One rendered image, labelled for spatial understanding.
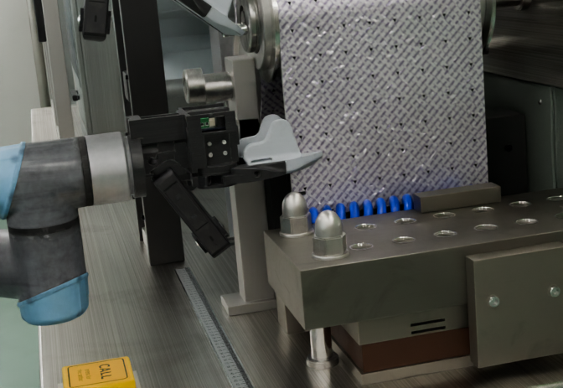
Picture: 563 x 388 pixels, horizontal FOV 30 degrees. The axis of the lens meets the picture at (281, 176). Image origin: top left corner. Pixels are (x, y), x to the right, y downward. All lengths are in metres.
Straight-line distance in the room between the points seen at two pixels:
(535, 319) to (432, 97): 0.29
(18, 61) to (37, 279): 5.60
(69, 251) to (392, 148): 0.38
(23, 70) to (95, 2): 5.57
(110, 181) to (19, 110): 5.64
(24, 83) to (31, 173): 5.62
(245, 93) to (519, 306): 0.40
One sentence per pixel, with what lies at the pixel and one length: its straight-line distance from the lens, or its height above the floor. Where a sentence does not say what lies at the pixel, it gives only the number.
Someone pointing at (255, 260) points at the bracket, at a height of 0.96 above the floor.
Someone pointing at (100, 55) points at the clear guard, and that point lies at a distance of 2.16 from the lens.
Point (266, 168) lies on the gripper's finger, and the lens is 1.13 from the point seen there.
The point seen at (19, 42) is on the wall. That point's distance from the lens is 6.69.
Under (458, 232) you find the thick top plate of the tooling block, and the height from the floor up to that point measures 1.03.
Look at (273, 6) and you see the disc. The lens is 1.14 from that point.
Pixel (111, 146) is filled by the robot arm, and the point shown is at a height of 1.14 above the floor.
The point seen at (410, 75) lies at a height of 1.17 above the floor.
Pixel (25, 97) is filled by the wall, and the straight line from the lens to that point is 6.72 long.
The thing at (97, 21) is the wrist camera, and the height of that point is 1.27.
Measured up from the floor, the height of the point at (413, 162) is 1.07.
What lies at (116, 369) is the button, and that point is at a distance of 1.10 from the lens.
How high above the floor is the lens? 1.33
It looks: 12 degrees down
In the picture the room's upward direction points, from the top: 5 degrees counter-clockwise
